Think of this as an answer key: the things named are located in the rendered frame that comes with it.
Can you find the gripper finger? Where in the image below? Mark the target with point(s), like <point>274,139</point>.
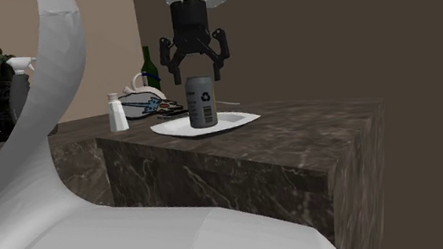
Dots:
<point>221,50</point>
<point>166,56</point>

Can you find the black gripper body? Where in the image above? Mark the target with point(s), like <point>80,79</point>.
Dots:
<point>190,22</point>

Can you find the dark green glass bottle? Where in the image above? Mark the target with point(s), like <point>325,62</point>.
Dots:
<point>149,67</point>

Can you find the white teapot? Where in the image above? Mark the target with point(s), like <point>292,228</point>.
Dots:
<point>145,90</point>

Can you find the grey drink can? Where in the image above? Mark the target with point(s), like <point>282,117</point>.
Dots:
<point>201,101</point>

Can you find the black flat phone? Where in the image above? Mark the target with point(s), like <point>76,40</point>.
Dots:
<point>173,114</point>

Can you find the white square plate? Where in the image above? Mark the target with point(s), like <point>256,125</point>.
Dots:
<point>237,118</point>

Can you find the white salt shaker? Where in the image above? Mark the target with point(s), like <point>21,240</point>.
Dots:
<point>117,115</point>

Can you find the grey spray bottle white head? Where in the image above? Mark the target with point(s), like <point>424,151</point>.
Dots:
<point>20,96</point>

